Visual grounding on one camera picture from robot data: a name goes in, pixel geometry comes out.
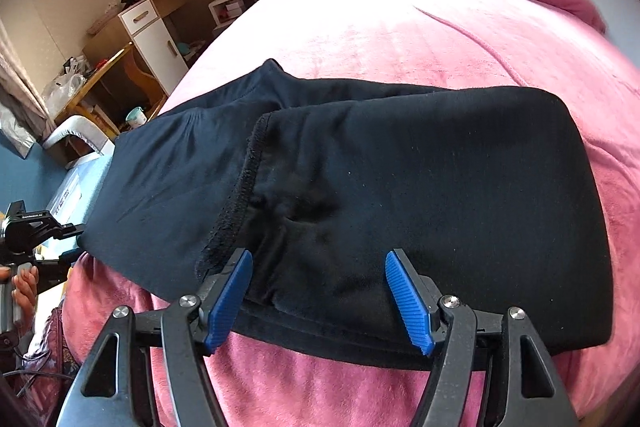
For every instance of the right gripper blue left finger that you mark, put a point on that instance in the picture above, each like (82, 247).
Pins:
(222, 295)

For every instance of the maroon jacket left sleeve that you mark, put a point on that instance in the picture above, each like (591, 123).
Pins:
(48, 373)

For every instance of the person left hand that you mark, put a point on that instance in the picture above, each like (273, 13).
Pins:
(24, 294)

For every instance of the pink floral curtain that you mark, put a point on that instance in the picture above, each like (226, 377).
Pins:
(25, 119)

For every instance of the black pants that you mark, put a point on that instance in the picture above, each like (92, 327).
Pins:
(488, 191)

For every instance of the teal white cup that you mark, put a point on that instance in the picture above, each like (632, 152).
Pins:
(136, 118)

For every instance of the pink bed sheet mattress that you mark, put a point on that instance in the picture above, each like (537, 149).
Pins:
(447, 44)

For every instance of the wooden desk white cabinet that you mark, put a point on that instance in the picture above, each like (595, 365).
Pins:
(138, 59)

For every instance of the white bedside table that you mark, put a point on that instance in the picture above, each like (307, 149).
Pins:
(225, 12)

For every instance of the white plastic bag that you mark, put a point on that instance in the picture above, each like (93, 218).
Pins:
(62, 88)

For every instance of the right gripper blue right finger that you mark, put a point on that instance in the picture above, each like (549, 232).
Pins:
(416, 304)

